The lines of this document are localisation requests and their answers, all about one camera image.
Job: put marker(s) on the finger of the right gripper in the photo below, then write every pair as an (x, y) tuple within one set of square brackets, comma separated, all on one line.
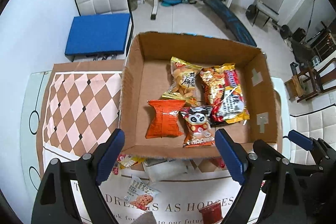
[(312, 153)]

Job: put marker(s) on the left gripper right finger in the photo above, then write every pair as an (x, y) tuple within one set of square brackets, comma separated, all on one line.
[(264, 166)]

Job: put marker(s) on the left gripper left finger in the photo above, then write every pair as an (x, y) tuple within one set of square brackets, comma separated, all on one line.
[(55, 202)]

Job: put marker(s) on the red panda snack bag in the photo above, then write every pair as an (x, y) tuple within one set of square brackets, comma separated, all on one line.
[(199, 129)]

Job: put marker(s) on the orange snack bag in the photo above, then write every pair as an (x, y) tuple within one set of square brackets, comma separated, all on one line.
[(165, 122)]

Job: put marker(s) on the dark red snack packet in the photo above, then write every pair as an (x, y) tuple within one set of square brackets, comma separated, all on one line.
[(218, 162)]

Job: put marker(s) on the red jelly cup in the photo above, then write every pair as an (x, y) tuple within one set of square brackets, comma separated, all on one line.
[(212, 213)]

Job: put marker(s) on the wooden chair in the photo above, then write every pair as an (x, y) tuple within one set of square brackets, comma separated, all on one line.
[(309, 82)]

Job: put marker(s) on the yellow panda snack bag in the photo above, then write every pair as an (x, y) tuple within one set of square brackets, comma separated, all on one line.
[(126, 161)]

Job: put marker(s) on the white cookie snack packet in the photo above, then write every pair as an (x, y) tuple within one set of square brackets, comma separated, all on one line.
[(140, 194)]

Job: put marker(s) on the checkered table mat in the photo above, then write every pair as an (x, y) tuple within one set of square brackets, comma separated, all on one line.
[(142, 80)]

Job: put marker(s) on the white tissue pack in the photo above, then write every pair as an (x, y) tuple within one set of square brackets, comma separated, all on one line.
[(166, 169)]

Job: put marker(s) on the large red yellow noodle bag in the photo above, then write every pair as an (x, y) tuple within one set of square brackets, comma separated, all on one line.
[(222, 90)]

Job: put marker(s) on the yellow biscuit snack bag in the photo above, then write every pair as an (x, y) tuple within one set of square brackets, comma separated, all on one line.
[(184, 76)]

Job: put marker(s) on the grey chair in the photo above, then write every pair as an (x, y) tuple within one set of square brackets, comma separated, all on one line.
[(269, 8)]

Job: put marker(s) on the white padded chair blue cushion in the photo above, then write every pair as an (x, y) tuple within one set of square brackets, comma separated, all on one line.
[(103, 28)]

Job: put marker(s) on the blue sit-up bench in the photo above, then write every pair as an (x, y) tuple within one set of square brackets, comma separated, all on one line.
[(231, 21)]

